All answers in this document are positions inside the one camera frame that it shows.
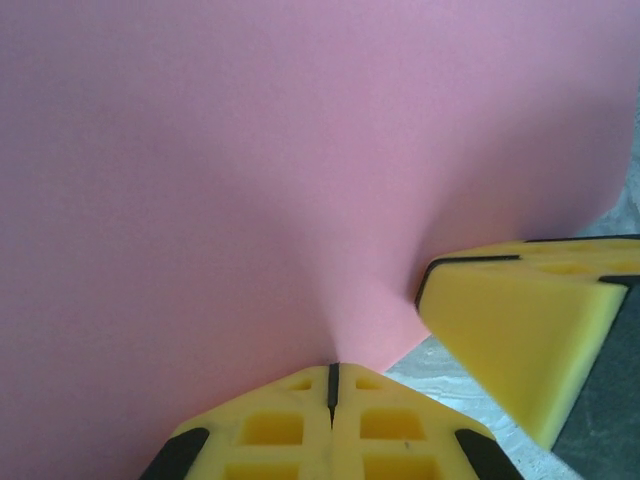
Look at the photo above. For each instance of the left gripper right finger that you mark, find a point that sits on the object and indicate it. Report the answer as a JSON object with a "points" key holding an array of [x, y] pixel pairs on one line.
{"points": [[350, 450]]}

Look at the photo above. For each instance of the pink square paper sheet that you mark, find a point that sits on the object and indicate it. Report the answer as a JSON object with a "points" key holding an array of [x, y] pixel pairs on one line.
{"points": [[250, 200]]}

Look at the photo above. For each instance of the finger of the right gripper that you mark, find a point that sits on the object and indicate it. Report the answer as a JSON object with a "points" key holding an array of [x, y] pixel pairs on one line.
{"points": [[600, 247], [500, 340]]}

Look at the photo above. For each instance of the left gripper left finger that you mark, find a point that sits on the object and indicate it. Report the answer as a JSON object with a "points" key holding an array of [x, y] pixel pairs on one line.
{"points": [[320, 450]]}

